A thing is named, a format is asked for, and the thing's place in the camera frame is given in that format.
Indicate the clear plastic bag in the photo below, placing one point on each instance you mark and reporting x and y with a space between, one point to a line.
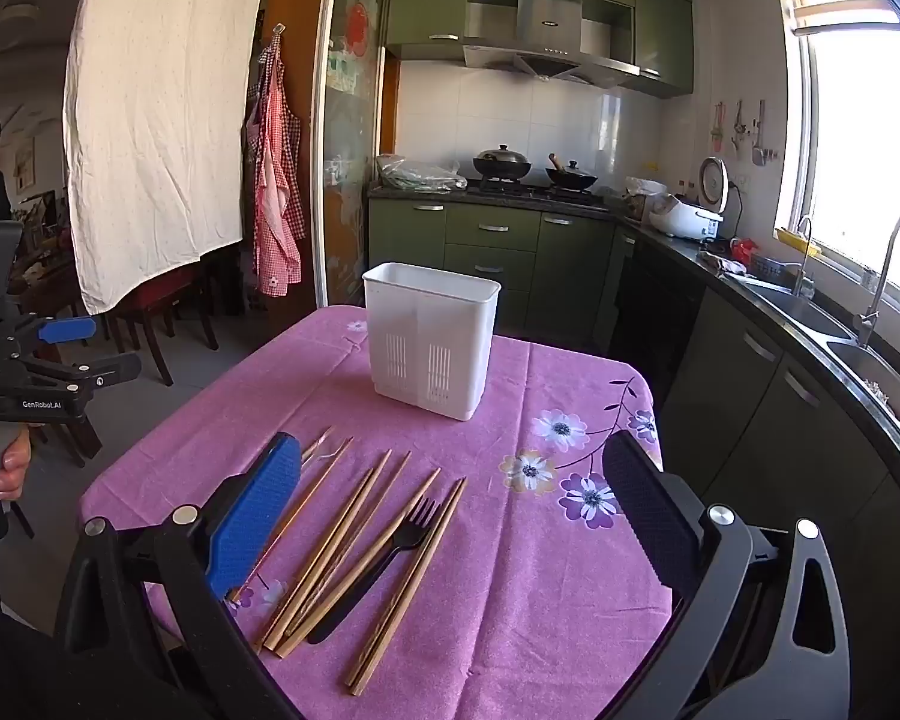
420 174

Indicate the roller blind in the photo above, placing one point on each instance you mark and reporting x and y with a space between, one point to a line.
825 4

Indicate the black plastic fork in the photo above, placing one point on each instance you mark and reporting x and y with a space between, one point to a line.
390 559

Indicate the steel range hood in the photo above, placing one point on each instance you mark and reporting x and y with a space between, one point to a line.
547 37

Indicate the blue patterned bowl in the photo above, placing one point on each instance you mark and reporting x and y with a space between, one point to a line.
768 267

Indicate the red checked apron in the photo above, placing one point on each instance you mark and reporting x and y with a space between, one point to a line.
277 165

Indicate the black gas stove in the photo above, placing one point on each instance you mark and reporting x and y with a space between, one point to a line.
540 191

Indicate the wall socket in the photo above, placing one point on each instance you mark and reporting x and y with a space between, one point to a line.
740 180

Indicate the green wall cabinets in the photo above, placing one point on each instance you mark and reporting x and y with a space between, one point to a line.
427 0

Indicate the metal hanging tool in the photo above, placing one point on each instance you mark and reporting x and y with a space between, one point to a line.
738 127

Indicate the dark base cabinets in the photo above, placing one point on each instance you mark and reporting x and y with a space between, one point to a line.
780 420

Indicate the red item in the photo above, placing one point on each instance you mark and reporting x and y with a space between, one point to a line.
744 247

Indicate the pink floral tablecloth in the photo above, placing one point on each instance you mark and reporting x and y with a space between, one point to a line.
495 577

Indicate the white hanging sheet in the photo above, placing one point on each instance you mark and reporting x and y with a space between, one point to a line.
157 112

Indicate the black wok with lid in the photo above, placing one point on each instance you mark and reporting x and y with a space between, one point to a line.
501 161

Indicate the metal hanging scoop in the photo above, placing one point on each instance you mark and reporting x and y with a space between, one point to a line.
759 142

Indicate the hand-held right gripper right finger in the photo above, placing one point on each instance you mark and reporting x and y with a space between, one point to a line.
649 510

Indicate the person's left hand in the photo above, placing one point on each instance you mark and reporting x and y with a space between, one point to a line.
16 465

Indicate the white plastic utensil holder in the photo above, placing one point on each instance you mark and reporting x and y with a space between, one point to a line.
431 341

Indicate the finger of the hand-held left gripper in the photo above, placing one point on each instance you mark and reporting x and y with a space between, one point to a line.
109 371
67 330

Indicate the green base cabinets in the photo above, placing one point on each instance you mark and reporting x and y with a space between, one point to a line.
495 255

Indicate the yellow packet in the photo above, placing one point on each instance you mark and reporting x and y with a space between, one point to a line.
799 241

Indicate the pink hanging tool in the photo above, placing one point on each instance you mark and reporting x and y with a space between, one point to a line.
718 127

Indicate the bunch of wooden chopsticks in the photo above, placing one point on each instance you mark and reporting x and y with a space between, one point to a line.
360 540

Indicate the glass sliding door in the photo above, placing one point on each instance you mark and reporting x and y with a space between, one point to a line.
352 127

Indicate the crumpled dish cloth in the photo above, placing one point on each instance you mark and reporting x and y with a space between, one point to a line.
724 262

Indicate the dark kitchen countertop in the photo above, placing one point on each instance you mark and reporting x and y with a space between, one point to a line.
720 277

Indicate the steel kitchen sink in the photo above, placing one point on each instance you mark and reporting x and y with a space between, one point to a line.
825 319

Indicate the clear plastic spoon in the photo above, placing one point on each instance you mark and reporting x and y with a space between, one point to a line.
319 446

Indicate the bagged food container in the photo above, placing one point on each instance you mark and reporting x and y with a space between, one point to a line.
641 195

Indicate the tall steel faucet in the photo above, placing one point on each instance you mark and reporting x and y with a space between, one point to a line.
889 262

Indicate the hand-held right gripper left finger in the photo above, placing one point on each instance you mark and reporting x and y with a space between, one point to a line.
255 517

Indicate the white rice cooker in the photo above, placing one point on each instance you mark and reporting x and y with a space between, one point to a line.
682 219

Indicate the dark wooden chair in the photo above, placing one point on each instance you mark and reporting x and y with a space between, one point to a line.
157 300

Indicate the kitchen window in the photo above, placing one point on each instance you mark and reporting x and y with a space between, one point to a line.
862 142

